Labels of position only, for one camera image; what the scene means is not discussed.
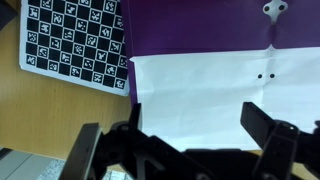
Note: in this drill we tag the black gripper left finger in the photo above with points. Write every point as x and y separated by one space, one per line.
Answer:
83 150

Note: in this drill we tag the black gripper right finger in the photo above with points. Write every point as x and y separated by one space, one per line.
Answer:
260 123

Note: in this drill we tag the black white checkerboard calibration board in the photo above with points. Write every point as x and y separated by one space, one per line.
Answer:
66 43

